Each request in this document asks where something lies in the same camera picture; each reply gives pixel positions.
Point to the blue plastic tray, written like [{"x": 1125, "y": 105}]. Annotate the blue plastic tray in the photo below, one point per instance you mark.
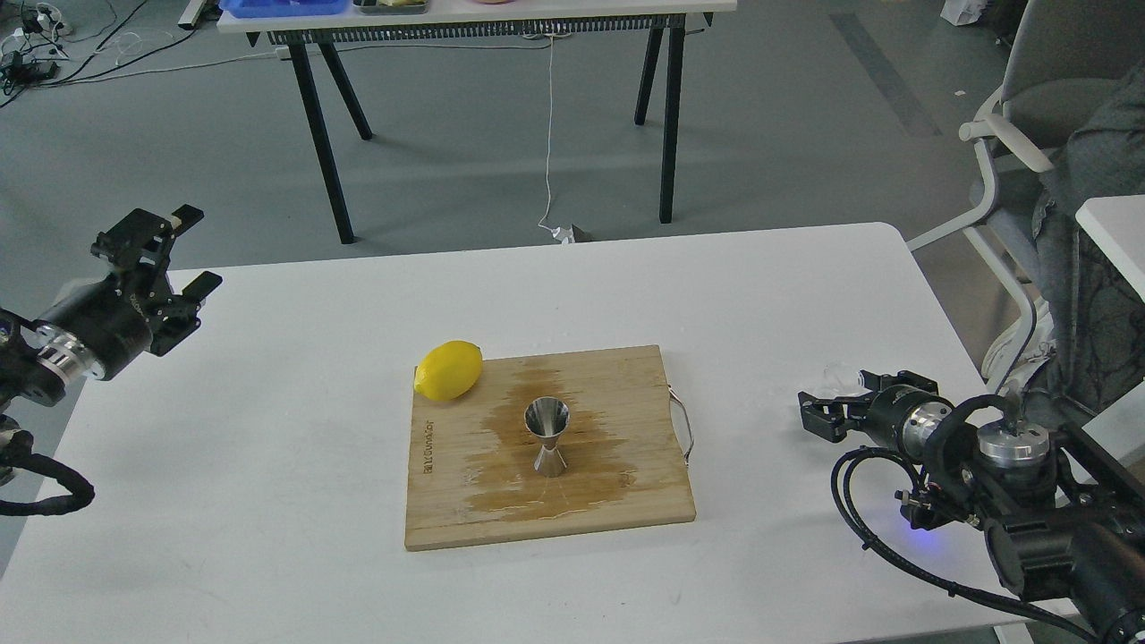
[{"x": 257, "y": 9}]

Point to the clear glass measuring cup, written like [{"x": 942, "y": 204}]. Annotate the clear glass measuring cup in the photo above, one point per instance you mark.
[{"x": 839, "y": 380}]

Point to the grey white office chair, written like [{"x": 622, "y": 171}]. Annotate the grey white office chair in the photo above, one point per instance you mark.
[{"x": 1066, "y": 59}]

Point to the yellow lemon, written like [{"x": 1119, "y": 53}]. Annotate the yellow lemon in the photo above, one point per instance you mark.
[{"x": 448, "y": 371}]

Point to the dark tray with food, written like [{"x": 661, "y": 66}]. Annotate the dark tray with food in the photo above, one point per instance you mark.
[{"x": 390, "y": 7}]

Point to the wooden cutting board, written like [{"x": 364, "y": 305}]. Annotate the wooden cutting board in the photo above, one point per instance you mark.
[{"x": 471, "y": 479}]

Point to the person in grey clothes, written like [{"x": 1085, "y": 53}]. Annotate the person in grey clothes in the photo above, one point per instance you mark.
[{"x": 1098, "y": 317}]

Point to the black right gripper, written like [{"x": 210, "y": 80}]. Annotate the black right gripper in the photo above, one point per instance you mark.
[{"x": 898, "y": 411}]

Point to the steel double jigger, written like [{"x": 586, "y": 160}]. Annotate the steel double jigger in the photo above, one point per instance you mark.
[{"x": 546, "y": 419}]

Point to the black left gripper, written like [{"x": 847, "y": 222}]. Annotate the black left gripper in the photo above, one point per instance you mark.
[{"x": 97, "y": 328}]

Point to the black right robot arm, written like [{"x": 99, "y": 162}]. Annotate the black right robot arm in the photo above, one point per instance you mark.
[{"x": 1061, "y": 518}]

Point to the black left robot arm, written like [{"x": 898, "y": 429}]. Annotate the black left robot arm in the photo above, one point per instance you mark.
[{"x": 20, "y": 375}]

